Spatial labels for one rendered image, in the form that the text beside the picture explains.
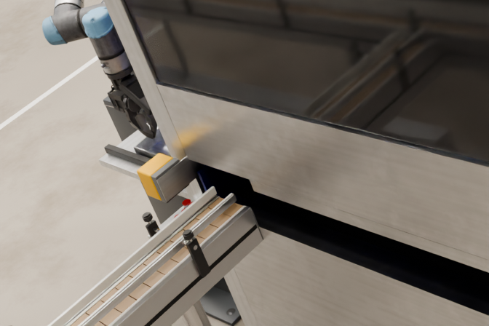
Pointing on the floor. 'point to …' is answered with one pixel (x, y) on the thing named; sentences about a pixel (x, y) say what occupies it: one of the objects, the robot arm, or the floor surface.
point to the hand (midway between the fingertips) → (153, 134)
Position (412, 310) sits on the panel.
